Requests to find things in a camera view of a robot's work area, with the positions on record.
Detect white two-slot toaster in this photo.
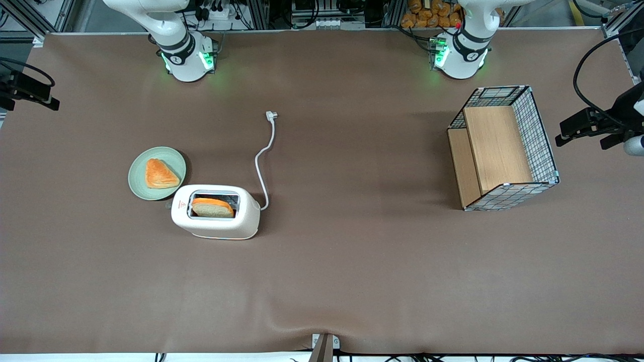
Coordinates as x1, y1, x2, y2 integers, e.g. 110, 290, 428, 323
171, 185, 261, 240

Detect white power strip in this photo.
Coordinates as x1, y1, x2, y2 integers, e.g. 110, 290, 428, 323
207, 4, 243, 22

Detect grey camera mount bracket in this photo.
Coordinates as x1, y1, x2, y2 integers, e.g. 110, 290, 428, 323
308, 333, 341, 362

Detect black cable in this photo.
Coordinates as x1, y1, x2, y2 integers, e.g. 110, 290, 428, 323
573, 28, 644, 126
0, 57, 56, 87

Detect light wooden shelf board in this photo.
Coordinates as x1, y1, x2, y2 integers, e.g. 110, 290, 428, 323
447, 106, 534, 208

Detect black clamp camera mount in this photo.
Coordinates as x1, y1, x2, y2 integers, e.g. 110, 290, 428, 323
555, 81, 644, 156
0, 70, 60, 112

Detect orange triangular pastry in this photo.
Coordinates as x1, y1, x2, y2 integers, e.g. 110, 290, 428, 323
145, 158, 181, 190

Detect pale green round plate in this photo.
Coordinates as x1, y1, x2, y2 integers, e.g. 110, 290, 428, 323
128, 146, 187, 201

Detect black wire mesh basket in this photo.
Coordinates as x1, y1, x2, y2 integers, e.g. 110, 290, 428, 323
447, 85, 560, 212

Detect white power cord with plug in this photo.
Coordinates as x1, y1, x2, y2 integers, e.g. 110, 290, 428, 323
254, 111, 279, 211

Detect toast slice with orange crust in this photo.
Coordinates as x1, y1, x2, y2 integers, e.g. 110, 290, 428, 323
191, 198, 235, 219

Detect aluminium frame profile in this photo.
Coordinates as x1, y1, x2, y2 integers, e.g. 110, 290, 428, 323
600, 0, 644, 86
0, 0, 77, 48
247, 0, 271, 30

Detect brown table mat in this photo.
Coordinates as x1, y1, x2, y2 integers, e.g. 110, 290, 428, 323
0, 28, 644, 355

